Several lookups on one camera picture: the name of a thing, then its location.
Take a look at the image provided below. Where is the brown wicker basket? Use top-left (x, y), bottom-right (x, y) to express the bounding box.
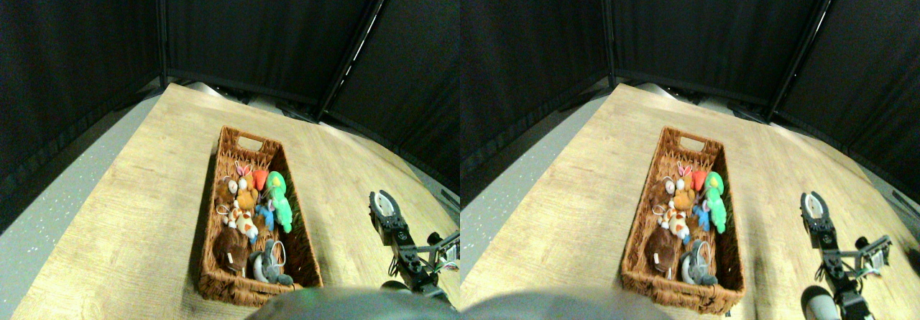
top-left (196, 125), bottom-right (323, 308)
top-left (622, 127), bottom-right (746, 315)

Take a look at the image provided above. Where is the small dark brown plush toy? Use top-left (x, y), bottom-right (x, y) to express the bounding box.
top-left (654, 178), bottom-right (679, 206)
top-left (216, 178), bottom-right (239, 206)

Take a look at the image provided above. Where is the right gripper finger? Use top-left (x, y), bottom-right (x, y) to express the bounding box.
top-left (815, 191), bottom-right (832, 226)
top-left (369, 192), bottom-right (390, 229)
top-left (385, 190), bottom-right (404, 225)
top-left (800, 193), bottom-right (820, 230)

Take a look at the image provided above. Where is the golden brown plush toy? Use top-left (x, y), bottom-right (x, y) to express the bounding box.
top-left (234, 176), bottom-right (259, 213)
top-left (673, 176), bottom-right (698, 213)

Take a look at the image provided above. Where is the black curtain stand pole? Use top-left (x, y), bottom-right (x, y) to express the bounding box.
top-left (313, 0), bottom-right (400, 122)
top-left (155, 0), bottom-right (169, 85)
top-left (601, 0), bottom-right (616, 85)
top-left (763, 0), bottom-right (846, 122)

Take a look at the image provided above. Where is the black bracket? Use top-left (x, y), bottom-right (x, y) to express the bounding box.
top-left (851, 234), bottom-right (894, 278)
top-left (413, 231), bottom-right (460, 272)

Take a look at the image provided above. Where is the long bright green plush toy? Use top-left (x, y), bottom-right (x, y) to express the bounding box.
top-left (708, 196), bottom-right (728, 235)
top-left (272, 194), bottom-right (294, 234)

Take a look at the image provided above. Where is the grey curtain stand foot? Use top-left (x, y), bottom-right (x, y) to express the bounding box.
top-left (244, 96), bottom-right (318, 123)

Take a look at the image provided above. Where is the orange white plush toy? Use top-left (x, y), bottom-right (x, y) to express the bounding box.
top-left (218, 204), bottom-right (259, 243)
top-left (653, 204), bottom-right (692, 244)

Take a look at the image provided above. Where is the grey plush toy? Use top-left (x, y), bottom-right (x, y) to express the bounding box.
top-left (248, 239), bottom-right (295, 286)
top-left (679, 239), bottom-right (719, 287)

